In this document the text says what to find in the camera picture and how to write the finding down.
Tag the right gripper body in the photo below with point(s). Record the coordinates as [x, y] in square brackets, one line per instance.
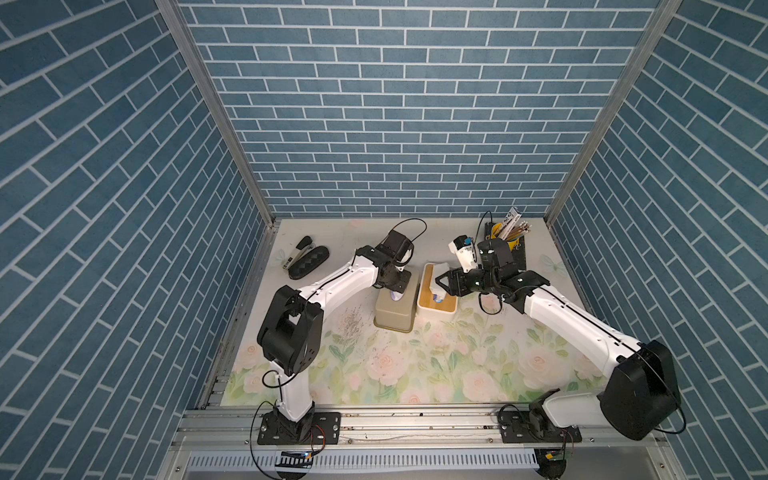
[473, 281]

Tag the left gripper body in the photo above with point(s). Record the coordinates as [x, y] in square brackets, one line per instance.
[397, 280]

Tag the white box wooden lid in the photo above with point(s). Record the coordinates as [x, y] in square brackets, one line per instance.
[429, 291]

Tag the white tissue box base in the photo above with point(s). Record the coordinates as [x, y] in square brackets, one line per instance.
[435, 309]

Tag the beige tissue box base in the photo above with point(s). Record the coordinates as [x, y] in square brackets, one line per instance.
[396, 314]

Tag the blue white tissue pack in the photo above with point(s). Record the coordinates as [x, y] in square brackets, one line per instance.
[438, 291]

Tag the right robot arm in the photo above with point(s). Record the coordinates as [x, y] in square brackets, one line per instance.
[641, 391]

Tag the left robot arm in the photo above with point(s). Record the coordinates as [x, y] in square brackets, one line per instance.
[290, 335]

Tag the black book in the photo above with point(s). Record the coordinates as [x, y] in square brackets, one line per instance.
[518, 256]

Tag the yellow pen cup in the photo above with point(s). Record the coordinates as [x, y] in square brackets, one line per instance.
[512, 244]

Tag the black glasses case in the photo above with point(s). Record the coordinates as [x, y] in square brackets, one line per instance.
[308, 262]

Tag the floral table mat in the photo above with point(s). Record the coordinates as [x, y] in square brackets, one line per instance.
[485, 353]

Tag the beige black stapler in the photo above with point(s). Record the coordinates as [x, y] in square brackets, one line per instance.
[301, 248]

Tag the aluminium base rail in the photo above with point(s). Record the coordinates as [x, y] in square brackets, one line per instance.
[483, 441]

